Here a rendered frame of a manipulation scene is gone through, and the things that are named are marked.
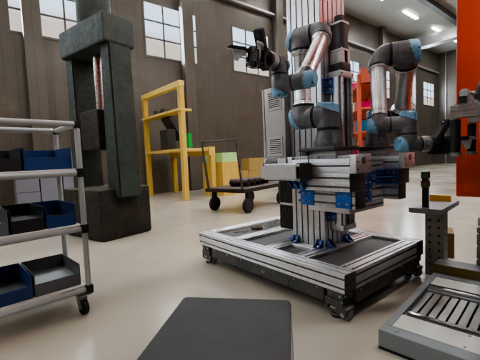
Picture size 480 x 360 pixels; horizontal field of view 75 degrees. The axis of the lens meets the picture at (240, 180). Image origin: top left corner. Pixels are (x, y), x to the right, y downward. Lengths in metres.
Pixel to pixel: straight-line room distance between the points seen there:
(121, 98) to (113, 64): 0.33
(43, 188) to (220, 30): 6.29
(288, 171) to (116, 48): 2.50
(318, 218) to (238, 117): 7.85
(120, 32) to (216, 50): 6.13
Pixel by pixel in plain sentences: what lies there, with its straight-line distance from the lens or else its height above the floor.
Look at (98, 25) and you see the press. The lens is 3.69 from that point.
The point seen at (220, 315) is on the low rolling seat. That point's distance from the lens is 0.96.
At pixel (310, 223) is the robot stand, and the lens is 2.00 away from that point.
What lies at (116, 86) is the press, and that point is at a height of 1.55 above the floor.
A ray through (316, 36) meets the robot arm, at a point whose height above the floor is 1.36.
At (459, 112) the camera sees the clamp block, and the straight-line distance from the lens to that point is 1.51.
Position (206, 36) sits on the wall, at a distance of 9.59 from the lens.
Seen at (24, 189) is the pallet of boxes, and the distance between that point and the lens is 6.53.
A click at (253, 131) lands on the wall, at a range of 9.96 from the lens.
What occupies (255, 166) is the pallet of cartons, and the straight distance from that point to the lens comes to 8.22.
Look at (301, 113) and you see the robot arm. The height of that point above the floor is 1.00.
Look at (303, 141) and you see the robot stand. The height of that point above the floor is 0.87.
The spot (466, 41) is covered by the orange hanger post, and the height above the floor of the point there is 1.34.
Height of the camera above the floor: 0.77
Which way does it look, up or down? 4 degrees down
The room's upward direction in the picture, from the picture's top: 2 degrees counter-clockwise
